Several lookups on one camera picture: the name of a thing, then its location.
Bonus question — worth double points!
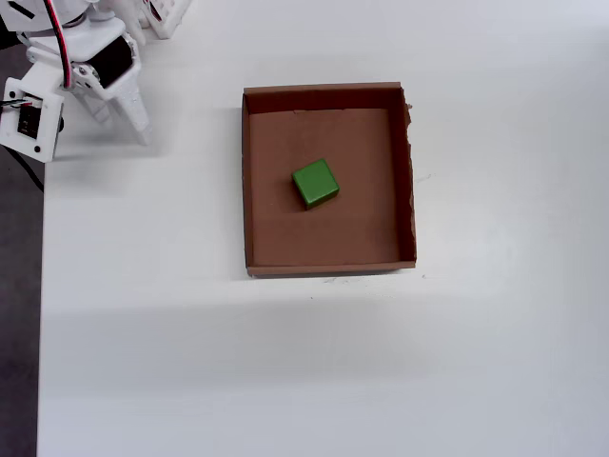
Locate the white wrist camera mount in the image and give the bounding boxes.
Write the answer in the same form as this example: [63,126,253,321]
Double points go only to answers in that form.
[0,75,66,164]

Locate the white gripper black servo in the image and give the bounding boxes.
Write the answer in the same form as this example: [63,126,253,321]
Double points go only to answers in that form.
[26,18,154,147]

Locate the brown cardboard box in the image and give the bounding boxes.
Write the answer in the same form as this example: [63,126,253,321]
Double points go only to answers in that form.
[241,81,419,280]

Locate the red black servo cable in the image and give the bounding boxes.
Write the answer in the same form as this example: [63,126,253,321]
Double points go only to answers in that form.
[44,0,78,89]

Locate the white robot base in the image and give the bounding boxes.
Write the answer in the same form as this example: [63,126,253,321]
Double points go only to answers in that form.
[140,0,194,40]

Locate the green cube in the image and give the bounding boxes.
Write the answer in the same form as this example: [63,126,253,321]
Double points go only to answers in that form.
[290,158,341,211]

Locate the black camera cable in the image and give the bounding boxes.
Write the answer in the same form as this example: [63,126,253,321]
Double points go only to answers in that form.
[0,142,46,192]

